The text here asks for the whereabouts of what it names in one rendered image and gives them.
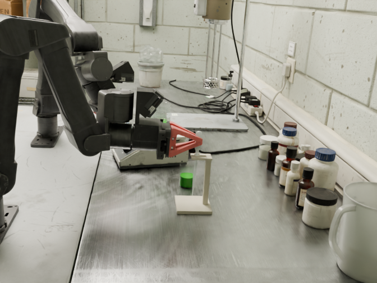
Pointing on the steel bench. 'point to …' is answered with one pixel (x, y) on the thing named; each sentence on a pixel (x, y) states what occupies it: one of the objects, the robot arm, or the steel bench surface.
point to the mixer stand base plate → (208, 122)
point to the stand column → (241, 61)
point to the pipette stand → (193, 205)
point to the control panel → (122, 153)
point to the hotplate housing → (149, 159)
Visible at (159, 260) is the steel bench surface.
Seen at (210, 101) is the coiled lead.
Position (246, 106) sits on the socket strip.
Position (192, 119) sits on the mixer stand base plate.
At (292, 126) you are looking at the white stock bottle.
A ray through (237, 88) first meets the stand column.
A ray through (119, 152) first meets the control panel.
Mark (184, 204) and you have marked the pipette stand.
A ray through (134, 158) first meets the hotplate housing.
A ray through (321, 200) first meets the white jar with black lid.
